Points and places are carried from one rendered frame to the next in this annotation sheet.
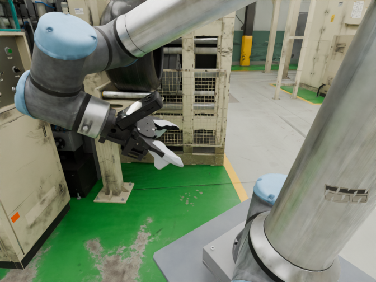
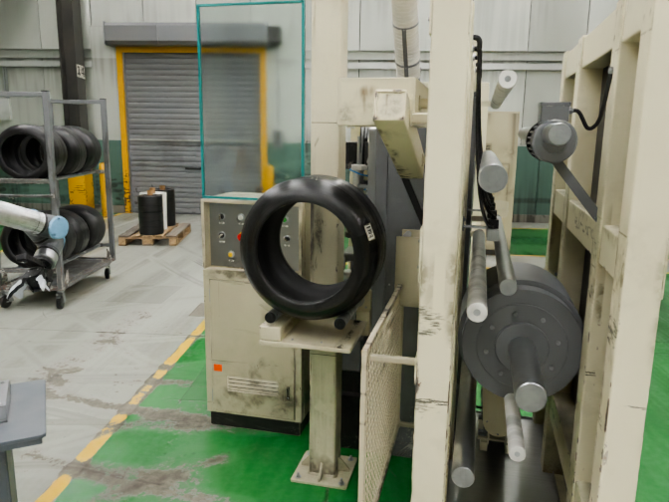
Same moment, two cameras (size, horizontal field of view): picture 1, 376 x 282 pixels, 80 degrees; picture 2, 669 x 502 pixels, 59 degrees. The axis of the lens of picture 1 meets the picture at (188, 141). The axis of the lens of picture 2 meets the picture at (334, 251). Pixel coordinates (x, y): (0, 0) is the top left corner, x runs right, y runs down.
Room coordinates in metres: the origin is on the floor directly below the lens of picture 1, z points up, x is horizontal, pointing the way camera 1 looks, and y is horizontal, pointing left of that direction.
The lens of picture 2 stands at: (2.08, -1.92, 1.62)
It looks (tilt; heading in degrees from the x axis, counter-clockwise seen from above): 11 degrees down; 100
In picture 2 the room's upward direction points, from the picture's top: 1 degrees clockwise
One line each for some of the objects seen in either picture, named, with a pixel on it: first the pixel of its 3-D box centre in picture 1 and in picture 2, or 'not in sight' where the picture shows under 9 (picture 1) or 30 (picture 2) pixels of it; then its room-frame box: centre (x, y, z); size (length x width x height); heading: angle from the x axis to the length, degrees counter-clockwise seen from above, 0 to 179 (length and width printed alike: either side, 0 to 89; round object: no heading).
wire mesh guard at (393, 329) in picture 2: (173, 110); (384, 396); (1.92, 0.13, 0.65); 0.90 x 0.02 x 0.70; 86
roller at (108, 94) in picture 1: (128, 94); (284, 305); (1.46, 0.39, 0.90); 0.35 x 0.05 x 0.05; 86
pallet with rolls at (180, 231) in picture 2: not in sight; (155, 213); (-2.08, 6.24, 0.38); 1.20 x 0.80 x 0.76; 104
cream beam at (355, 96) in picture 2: not in sight; (388, 106); (1.89, 0.24, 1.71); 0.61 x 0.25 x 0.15; 86
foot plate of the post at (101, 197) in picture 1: (114, 190); (325, 466); (1.60, 0.64, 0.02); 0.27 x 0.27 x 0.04; 86
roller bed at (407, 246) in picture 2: not in sight; (415, 267); (2.00, 0.58, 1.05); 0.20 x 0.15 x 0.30; 86
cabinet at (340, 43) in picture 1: (355, 68); not in sight; (4.83, -3.43, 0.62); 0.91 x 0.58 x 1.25; 96
